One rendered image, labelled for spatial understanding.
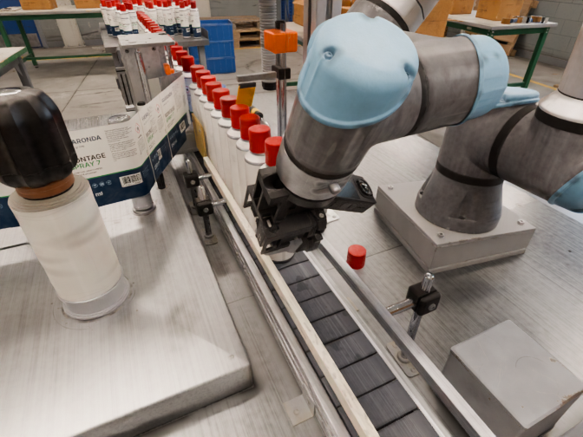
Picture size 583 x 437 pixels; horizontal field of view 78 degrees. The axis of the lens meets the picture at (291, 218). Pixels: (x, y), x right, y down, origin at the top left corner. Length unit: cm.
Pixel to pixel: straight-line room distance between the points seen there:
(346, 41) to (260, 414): 42
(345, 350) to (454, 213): 32
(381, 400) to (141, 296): 36
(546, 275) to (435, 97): 53
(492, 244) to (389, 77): 53
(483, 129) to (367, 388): 41
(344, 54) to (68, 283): 44
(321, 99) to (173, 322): 38
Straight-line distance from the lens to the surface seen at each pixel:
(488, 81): 36
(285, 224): 41
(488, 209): 70
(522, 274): 77
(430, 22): 232
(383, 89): 25
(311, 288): 56
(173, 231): 69
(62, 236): 50
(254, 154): 55
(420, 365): 40
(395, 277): 67
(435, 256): 67
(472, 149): 64
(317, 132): 28
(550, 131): 57
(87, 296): 56
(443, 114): 33
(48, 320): 62
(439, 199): 69
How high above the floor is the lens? 128
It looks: 36 degrees down
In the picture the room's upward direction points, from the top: straight up
